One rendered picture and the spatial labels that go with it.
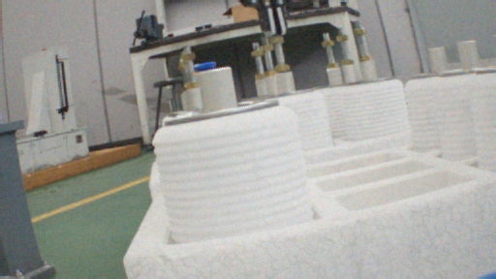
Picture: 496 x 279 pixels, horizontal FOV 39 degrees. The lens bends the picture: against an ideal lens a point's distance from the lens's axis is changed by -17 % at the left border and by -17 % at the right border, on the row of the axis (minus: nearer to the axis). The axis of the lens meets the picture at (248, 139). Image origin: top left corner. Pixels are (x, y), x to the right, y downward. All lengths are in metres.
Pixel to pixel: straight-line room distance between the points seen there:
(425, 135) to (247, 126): 0.32
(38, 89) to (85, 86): 2.10
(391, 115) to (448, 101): 0.40
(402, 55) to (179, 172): 5.58
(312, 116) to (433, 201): 0.57
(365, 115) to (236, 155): 0.57
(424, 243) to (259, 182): 0.12
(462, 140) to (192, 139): 0.26
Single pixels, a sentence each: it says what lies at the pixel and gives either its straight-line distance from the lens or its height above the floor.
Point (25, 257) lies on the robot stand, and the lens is 1.37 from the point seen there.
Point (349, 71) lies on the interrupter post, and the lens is 1.21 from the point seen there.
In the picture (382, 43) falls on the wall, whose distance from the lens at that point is 6.09.
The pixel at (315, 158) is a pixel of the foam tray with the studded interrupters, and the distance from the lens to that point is 1.01.
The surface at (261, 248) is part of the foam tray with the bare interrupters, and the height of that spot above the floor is 0.17.
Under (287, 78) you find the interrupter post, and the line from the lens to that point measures 1.07.
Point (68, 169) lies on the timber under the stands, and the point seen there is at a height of 0.05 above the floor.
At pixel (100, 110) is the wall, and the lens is 6.78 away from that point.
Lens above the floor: 0.26
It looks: 3 degrees down
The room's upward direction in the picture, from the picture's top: 10 degrees counter-clockwise
